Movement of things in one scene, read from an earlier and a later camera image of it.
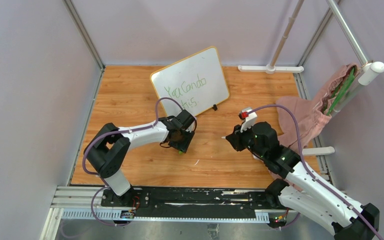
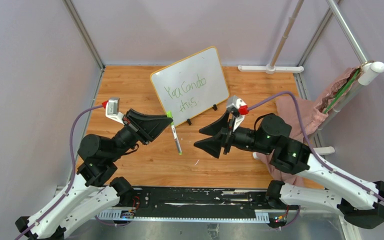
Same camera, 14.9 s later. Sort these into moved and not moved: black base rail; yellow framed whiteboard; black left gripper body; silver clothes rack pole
Moved: black left gripper body
Not moved: silver clothes rack pole; yellow framed whiteboard; black base rail
